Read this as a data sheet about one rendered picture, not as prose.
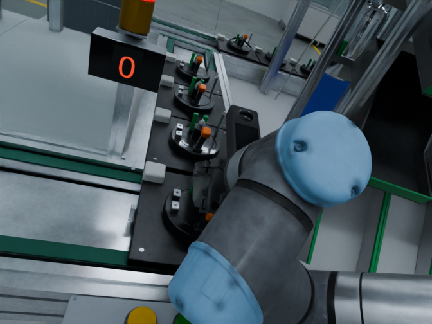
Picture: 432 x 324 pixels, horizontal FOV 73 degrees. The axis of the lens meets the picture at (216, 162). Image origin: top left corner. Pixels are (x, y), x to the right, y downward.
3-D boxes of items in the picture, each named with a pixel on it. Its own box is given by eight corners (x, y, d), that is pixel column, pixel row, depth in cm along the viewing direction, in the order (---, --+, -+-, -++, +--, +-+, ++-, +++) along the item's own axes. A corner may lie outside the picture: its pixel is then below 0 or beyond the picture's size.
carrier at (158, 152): (238, 188, 76) (257, 150, 69) (143, 168, 70) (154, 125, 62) (227, 135, 95) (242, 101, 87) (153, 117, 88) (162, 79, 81)
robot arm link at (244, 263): (276, 375, 24) (335, 259, 27) (205, 345, 17) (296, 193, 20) (213, 319, 30) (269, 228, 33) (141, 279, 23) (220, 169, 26)
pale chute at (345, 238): (355, 276, 60) (370, 283, 56) (296, 259, 58) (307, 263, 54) (382, 148, 65) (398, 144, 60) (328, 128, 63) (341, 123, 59)
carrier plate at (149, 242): (255, 280, 56) (260, 274, 55) (126, 265, 50) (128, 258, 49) (238, 191, 75) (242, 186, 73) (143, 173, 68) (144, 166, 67)
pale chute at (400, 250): (413, 284, 64) (431, 290, 59) (359, 268, 62) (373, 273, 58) (434, 162, 68) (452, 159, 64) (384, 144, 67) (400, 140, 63)
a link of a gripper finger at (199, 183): (177, 200, 54) (198, 200, 46) (183, 169, 55) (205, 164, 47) (193, 204, 55) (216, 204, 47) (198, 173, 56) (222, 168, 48)
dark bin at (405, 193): (420, 204, 50) (462, 188, 44) (351, 180, 48) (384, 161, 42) (404, 86, 64) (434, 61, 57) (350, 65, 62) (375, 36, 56)
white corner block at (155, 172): (161, 190, 66) (164, 177, 64) (140, 186, 65) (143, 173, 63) (162, 176, 70) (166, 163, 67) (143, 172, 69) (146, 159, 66)
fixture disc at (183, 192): (231, 248, 57) (235, 242, 56) (160, 238, 54) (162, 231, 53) (224, 197, 68) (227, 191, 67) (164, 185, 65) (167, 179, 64)
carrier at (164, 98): (227, 135, 95) (242, 101, 88) (153, 116, 89) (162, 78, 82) (221, 101, 114) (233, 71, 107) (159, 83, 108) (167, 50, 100)
